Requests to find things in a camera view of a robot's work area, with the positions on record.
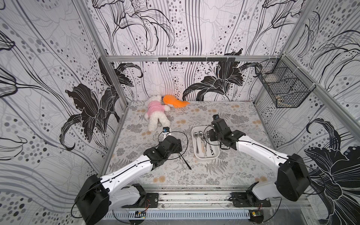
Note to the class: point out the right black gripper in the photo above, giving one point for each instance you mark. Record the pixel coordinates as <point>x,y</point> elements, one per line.
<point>213,126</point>

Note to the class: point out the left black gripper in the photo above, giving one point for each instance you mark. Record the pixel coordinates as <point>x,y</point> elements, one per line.
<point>178,147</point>

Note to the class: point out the iridescent gold spoon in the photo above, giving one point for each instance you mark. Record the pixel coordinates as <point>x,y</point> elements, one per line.
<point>205,145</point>

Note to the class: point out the wooden handled silver spoon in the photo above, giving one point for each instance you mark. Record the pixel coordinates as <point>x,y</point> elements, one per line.
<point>200,133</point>

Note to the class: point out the white rectangular storage box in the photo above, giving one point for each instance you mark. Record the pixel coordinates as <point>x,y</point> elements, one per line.
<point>216,144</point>

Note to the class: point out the long silver spoon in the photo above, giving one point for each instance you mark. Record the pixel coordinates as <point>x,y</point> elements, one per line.
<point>195,137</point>

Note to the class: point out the black spoon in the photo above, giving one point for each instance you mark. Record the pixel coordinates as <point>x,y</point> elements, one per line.
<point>189,167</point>

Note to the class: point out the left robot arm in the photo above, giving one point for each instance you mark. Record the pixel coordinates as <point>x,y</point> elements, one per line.
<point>99,195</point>

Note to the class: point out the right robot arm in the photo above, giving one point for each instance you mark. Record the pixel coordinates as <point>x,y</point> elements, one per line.
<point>292,177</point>

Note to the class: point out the white plush bear pink shirt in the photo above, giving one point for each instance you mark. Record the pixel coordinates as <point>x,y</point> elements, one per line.
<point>156,113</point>

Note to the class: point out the orange plush toy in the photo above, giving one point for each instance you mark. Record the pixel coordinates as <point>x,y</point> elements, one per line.
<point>172,101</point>

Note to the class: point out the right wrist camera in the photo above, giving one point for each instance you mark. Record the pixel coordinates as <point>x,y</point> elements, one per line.
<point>215,117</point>

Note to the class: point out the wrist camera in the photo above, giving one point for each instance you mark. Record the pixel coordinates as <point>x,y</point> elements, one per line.
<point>166,132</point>
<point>215,117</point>

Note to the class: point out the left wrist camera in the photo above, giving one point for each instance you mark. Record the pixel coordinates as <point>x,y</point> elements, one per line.
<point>166,132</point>

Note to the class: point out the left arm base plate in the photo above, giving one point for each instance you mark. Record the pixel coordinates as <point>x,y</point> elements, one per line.
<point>145,202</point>

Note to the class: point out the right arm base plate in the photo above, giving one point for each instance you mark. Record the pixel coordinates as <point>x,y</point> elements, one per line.
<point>242,200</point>

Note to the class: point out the white slotted cable duct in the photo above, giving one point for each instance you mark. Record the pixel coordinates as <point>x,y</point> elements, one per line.
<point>179,214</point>

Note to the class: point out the black wire wall basket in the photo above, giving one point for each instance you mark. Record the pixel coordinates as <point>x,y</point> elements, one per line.
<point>283,83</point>

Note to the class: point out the black bar on rail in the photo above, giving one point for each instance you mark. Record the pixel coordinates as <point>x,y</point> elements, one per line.
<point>194,59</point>

